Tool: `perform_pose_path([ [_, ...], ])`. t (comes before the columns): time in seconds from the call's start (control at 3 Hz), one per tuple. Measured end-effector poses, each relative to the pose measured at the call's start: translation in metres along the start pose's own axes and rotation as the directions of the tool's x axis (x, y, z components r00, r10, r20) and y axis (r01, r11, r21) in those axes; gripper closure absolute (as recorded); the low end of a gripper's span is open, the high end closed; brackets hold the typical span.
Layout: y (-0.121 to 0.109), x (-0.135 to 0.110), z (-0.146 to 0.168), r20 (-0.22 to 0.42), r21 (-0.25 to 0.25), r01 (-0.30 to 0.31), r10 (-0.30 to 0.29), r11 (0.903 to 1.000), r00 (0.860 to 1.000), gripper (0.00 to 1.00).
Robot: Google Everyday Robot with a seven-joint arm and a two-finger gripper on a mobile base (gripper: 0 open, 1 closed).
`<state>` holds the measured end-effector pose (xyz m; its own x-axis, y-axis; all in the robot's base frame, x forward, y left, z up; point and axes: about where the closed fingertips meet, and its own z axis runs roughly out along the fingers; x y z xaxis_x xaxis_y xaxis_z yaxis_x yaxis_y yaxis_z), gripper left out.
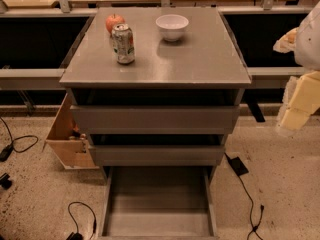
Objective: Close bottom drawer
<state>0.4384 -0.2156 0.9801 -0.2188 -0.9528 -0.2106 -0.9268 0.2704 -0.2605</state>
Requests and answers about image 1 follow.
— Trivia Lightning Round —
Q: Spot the grey middle drawer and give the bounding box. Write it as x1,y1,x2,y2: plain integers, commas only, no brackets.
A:
90,134,225,166

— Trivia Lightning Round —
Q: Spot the black power adapter right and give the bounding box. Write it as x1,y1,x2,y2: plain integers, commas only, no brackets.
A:
225,154,264,240

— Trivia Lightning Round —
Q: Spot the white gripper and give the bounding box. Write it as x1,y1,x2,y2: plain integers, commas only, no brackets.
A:
277,71,320,131

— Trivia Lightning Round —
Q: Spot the white ceramic bowl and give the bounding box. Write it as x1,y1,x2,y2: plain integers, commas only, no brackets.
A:
156,14,189,42

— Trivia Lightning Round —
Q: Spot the grey top drawer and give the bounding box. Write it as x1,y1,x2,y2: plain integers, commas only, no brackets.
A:
68,88,243,134

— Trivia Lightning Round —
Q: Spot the crushed soda can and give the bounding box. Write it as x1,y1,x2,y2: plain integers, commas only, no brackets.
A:
112,23,135,64

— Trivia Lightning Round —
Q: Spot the black clamp left edge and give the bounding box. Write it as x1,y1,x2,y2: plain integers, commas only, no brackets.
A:
0,173,12,189

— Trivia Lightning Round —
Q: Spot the grey bottom drawer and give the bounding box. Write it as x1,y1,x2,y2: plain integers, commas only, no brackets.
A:
97,166,219,240

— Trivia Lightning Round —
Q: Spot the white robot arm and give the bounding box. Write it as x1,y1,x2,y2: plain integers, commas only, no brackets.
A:
273,2,320,136

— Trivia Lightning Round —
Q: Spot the grey drawer cabinet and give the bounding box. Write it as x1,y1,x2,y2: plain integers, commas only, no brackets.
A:
59,6,252,185

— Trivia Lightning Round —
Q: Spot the open cardboard box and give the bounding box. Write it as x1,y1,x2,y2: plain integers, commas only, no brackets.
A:
46,95,97,169

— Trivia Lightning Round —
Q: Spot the grey drawer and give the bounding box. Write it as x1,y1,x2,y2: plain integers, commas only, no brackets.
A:
97,166,219,240
90,134,225,166
68,88,243,134

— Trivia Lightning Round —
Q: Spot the black cable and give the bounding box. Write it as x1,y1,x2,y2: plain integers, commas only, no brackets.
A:
65,201,98,240
0,116,40,162

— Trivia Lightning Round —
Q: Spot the black cable bottom left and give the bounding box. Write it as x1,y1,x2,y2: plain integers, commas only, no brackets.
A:
65,201,98,240

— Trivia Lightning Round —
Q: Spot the red apple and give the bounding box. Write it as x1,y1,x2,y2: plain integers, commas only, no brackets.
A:
105,14,125,33

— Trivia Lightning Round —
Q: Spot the metal rail frame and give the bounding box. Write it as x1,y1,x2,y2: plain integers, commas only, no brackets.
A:
0,0,320,123

